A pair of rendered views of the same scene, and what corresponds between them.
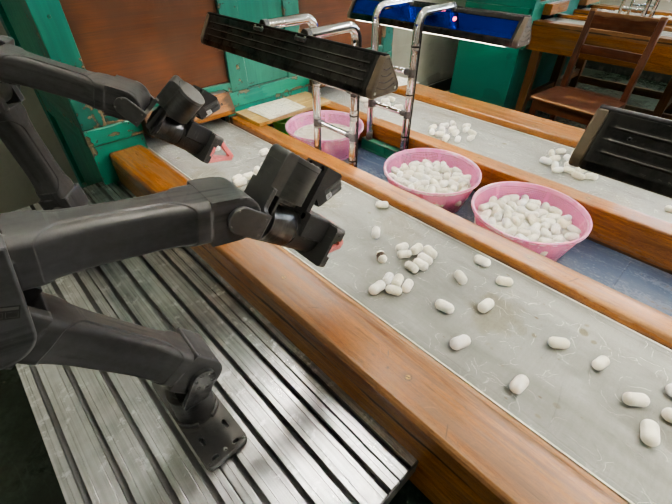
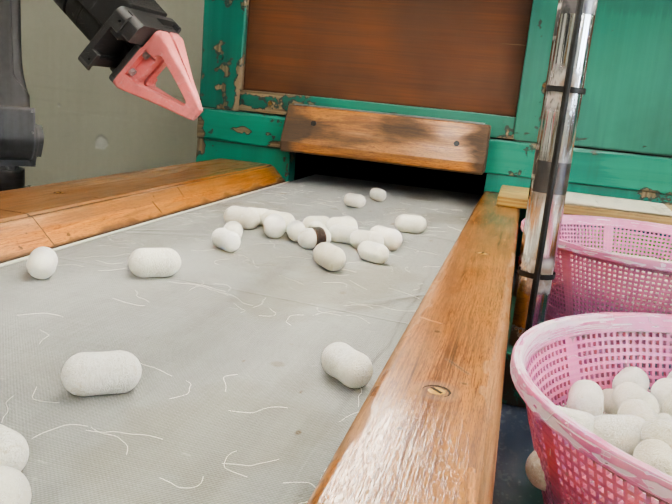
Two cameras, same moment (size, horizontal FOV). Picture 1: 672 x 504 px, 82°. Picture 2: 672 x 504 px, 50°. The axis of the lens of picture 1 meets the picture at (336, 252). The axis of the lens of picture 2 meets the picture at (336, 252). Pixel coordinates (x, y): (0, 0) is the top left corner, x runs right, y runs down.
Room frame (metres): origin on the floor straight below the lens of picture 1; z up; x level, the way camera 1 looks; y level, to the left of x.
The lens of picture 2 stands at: (0.63, -0.40, 0.88)
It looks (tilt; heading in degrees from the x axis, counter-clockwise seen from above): 12 degrees down; 57
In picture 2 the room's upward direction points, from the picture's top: 6 degrees clockwise
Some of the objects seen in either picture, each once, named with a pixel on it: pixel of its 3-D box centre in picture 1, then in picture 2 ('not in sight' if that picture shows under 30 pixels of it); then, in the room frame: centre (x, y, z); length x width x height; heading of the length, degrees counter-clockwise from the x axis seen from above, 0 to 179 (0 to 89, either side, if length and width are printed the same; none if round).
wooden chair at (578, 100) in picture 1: (579, 99); not in sight; (2.48, -1.53, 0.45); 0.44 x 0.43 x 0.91; 39
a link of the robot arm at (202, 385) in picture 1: (186, 370); not in sight; (0.33, 0.22, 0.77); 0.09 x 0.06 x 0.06; 40
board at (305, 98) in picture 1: (284, 107); (628, 210); (1.45, 0.19, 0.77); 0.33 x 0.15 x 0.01; 134
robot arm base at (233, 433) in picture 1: (192, 398); not in sight; (0.32, 0.23, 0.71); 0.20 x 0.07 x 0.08; 44
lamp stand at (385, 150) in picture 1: (406, 83); not in sight; (1.30, -0.23, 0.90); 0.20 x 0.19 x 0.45; 44
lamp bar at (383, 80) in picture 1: (281, 46); not in sight; (0.97, 0.12, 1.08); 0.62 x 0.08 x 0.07; 44
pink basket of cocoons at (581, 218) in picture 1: (523, 225); not in sight; (0.77, -0.46, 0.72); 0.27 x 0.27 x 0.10
